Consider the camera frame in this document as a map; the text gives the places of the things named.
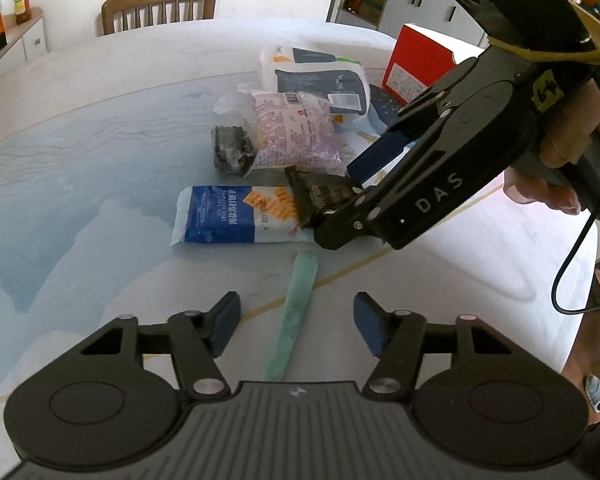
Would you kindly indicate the white marble desktop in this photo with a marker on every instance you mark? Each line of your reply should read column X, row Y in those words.
column 105, row 160

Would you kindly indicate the pink snack packet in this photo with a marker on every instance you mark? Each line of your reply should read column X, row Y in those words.
column 295, row 130

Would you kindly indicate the white tissue pack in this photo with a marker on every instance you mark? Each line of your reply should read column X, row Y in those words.
column 320, row 80

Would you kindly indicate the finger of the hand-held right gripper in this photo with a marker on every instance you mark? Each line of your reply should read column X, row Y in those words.
column 377, row 160
column 345, row 227

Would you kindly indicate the red cardboard box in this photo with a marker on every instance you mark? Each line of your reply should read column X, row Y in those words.
column 415, row 60

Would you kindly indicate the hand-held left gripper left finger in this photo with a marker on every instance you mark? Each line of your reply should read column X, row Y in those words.
column 226, row 322

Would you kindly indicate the white wooden sideboard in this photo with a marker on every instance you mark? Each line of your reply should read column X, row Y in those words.
column 32, row 42

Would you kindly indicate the teal strip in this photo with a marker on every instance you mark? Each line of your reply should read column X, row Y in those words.
column 295, row 310

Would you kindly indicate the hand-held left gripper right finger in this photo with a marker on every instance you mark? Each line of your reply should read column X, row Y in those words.
column 369, row 322

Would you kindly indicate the black snack packet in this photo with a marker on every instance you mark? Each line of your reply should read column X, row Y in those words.
column 315, row 192

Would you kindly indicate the blue white biscuit packet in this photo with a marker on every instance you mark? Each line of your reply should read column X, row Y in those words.
column 220, row 215

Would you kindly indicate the red lid jar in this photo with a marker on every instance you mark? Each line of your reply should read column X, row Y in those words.
column 22, row 10

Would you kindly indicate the person's right hand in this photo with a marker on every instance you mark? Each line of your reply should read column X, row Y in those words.
column 565, row 140

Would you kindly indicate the dark foil packet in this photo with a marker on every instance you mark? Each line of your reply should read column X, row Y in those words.
column 230, row 150

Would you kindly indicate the white hallway cabinet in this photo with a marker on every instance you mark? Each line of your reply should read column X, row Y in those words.
column 420, row 0

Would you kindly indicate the dark blue speckled pouch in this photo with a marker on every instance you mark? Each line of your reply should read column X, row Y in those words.
column 385, row 105

